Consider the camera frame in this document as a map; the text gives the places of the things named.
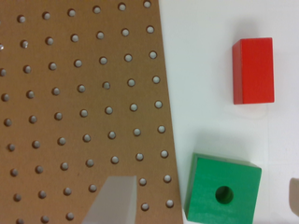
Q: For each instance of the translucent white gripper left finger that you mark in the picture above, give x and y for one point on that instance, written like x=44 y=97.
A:
x=115 y=202

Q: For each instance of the red rectangular wooden block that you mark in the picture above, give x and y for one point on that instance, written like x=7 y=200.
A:
x=253 y=71

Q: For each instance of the brown perforated pegboard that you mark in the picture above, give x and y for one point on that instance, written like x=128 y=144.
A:
x=83 y=97

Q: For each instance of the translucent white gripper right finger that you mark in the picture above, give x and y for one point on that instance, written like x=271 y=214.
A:
x=294 y=195

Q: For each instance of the green wooden block with hole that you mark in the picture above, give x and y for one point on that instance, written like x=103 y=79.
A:
x=221 y=191

